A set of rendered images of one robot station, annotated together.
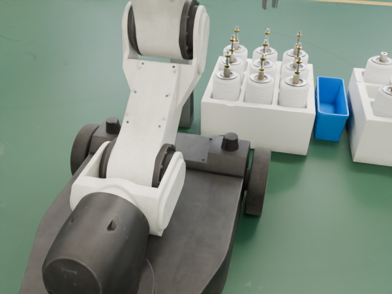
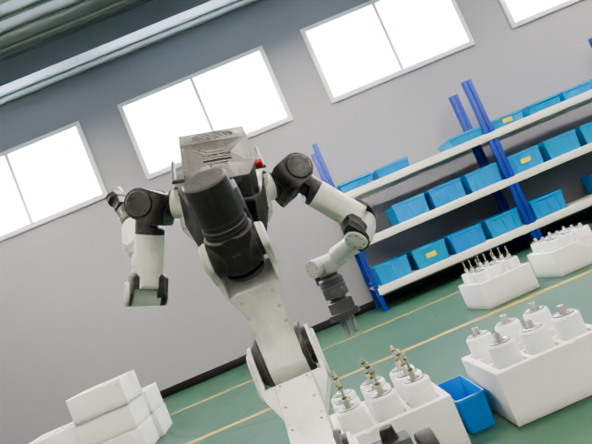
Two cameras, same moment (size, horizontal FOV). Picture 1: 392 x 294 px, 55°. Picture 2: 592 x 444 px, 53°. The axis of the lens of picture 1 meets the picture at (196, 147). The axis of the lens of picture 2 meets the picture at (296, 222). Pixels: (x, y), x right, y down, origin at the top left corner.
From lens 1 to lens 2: 0.85 m
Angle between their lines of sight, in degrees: 44
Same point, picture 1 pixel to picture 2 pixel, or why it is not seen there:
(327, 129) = (476, 416)
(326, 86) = (450, 390)
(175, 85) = (315, 386)
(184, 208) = not seen: outside the picture
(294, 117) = (434, 410)
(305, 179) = not seen: outside the picture
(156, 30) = (281, 351)
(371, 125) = (504, 378)
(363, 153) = (520, 411)
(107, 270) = not seen: outside the picture
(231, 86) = (359, 413)
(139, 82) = (285, 399)
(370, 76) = (477, 351)
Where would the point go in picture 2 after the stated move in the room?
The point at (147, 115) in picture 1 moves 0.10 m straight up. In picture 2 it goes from (307, 416) to (291, 378)
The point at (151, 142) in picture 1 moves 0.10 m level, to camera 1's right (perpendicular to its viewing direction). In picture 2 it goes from (321, 430) to (358, 411)
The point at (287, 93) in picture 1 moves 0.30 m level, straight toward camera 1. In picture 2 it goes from (413, 391) to (431, 414)
